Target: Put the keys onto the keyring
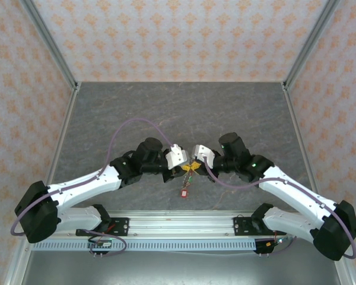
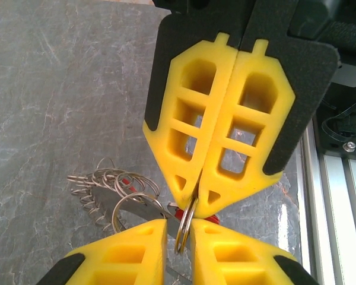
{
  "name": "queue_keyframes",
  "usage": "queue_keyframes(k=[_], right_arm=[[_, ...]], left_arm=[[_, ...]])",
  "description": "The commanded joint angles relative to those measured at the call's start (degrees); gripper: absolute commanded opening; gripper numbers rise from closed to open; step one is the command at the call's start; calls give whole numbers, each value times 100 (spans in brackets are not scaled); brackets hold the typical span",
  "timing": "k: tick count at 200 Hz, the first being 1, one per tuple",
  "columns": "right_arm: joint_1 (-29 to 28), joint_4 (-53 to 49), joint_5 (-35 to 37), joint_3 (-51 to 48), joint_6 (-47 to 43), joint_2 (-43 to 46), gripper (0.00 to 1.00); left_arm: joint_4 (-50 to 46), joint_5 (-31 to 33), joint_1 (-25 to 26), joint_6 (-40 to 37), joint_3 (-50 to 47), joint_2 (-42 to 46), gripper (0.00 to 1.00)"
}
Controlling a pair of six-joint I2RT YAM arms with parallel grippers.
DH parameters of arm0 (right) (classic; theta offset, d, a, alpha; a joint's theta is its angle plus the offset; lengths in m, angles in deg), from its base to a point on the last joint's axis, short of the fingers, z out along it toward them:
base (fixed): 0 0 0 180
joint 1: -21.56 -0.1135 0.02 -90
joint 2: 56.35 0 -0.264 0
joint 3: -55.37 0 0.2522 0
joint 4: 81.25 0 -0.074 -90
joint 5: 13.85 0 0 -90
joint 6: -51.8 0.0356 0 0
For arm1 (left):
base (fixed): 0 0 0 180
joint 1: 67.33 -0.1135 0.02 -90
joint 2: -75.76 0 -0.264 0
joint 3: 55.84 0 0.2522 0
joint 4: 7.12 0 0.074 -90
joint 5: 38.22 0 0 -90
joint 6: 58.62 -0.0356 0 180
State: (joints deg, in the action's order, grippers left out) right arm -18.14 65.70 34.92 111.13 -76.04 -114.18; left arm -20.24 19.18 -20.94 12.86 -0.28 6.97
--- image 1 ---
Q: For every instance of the right controller circuit board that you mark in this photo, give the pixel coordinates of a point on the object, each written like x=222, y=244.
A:
x=277, y=241

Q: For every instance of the controller circuit board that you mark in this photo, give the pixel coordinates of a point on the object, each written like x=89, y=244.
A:
x=277, y=241
x=102, y=244

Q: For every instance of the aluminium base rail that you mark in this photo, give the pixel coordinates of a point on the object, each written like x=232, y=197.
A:
x=181, y=221

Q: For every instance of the silver disc keyring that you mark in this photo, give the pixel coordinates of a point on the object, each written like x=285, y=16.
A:
x=185, y=181

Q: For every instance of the red key tag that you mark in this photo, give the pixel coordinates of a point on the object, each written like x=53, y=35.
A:
x=184, y=193

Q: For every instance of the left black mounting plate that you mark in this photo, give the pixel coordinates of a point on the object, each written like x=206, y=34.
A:
x=121, y=227

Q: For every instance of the left controller circuit board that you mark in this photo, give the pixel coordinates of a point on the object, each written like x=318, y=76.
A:
x=102, y=244

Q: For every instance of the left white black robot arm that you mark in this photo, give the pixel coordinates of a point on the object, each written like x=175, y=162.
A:
x=86, y=187

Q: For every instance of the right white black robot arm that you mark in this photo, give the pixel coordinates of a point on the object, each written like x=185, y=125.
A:
x=293, y=193

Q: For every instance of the aluminium table edge rail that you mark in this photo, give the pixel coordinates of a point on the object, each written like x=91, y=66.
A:
x=59, y=148
x=298, y=133

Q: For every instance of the aluminium frame leg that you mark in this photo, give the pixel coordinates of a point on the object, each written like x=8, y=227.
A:
x=346, y=279
x=16, y=267

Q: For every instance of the grey metal lower panel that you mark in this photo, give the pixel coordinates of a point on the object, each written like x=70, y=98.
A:
x=181, y=270

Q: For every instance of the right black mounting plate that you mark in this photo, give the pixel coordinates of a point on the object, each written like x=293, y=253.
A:
x=240, y=227

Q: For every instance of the aluminium frame post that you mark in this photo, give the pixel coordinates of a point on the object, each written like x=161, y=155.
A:
x=307, y=47
x=52, y=47

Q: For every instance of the black mounting plate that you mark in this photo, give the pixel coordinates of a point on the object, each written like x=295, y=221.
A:
x=121, y=227
x=240, y=227

